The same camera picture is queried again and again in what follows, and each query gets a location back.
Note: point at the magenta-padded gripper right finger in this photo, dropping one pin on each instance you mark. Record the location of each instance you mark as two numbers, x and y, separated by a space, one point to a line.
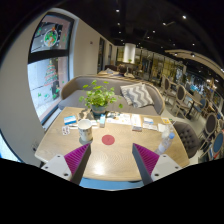
146 158

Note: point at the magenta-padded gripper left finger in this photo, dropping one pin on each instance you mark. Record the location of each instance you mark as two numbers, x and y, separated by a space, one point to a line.
77 158

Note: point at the clear blue-capped water bottle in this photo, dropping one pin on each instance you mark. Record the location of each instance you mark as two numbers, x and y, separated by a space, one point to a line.
165 144

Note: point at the white mug with lettering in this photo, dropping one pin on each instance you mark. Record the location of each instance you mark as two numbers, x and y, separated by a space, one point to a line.
85 130

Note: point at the flat round red coaster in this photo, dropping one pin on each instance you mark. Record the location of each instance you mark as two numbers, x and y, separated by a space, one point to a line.
108 140

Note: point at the clear plastic cup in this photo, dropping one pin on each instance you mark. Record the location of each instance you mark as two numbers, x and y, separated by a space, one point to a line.
167 128

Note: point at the white tissue box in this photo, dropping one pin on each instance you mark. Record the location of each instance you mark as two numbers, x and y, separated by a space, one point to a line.
136 122

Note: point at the blue and white card box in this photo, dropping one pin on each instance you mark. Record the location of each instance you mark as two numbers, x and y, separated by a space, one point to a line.
70 120

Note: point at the small teal box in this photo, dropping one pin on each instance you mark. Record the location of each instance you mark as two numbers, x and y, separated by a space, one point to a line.
102 120

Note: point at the grey tufted chair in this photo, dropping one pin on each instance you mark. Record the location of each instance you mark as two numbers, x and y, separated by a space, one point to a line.
187 138

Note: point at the printed paper leaflets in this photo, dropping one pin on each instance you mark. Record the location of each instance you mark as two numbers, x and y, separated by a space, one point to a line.
120 119

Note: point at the grey chevron cushion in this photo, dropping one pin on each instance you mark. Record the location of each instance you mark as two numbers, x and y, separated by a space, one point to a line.
137 95

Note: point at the green potted plant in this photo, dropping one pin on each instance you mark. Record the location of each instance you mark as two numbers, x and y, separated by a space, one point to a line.
99 96

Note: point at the grey curved sofa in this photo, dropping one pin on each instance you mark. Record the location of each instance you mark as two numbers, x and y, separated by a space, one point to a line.
76 87

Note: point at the group of dining chairs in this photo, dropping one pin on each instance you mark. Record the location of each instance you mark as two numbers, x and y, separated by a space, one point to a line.
206 110

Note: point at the large decorated window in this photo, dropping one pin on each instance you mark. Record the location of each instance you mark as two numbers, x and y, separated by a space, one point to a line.
50 73

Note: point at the person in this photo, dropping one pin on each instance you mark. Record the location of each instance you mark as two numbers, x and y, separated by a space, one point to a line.
122 69

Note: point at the group of ceiling lights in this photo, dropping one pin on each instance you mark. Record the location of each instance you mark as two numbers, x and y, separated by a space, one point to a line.
184 16

